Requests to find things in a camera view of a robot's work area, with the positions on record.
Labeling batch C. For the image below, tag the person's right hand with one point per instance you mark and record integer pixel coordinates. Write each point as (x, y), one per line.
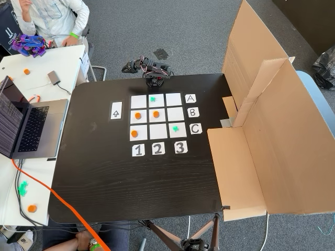
(27, 3)

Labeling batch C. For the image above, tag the paper sheet number 2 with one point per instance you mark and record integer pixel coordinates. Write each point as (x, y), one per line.
(154, 153)

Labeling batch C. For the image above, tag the metal chair frame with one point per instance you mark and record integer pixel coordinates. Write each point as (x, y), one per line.
(97, 68)

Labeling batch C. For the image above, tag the person's left hand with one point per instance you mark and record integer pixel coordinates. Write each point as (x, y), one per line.
(70, 41)

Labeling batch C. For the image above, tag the person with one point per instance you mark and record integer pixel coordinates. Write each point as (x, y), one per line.
(52, 18)
(112, 235)

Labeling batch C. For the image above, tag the gray usb hub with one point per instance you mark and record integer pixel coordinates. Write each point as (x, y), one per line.
(53, 78)

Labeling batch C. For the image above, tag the dark cabinet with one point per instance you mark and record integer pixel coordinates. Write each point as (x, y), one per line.
(308, 21)

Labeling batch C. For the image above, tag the wristwatch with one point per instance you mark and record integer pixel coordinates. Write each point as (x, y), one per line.
(93, 244)

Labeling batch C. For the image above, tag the black plastic bag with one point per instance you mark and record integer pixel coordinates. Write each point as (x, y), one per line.
(324, 70)

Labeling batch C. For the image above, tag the person's hand wearing watch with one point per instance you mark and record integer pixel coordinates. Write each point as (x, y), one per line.
(83, 240)

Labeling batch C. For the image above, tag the paper sheet number 1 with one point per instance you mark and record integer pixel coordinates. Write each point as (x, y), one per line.
(134, 154)

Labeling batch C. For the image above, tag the green cross token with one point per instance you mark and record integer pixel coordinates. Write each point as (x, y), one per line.
(152, 99)
(24, 184)
(22, 191)
(176, 128)

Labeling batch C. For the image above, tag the paper sheet letter A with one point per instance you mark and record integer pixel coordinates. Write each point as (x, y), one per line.
(193, 95)

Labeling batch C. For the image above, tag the brown cardboard screen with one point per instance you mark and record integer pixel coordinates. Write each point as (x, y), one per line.
(288, 157)

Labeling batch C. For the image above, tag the gray laptop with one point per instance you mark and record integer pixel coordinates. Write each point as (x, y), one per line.
(39, 125)

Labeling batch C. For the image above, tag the paper sheet letter C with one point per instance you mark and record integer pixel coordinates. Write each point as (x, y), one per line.
(192, 132)

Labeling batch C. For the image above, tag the green wristband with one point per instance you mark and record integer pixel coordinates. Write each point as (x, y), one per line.
(75, 35)
(96, 248)

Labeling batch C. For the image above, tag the brown-legged tripod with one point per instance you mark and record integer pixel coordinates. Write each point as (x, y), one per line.
(195, 244)

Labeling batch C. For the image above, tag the white arrow paper sheet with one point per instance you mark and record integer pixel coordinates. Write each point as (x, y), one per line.
(116, 105)

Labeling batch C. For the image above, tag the paper sheet number 3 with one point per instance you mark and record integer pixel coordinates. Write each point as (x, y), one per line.
(176, 151)

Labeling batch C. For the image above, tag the black floor outlet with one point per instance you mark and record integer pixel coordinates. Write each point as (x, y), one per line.
(161, 53)

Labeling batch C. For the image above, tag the short gray tape strip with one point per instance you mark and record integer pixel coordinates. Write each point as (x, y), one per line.
(226, 123)

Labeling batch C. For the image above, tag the white nine-square grid sheet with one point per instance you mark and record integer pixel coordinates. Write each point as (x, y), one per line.
(158, 131)

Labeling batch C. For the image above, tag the white paper label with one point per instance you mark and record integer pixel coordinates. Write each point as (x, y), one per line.
(85, 62)

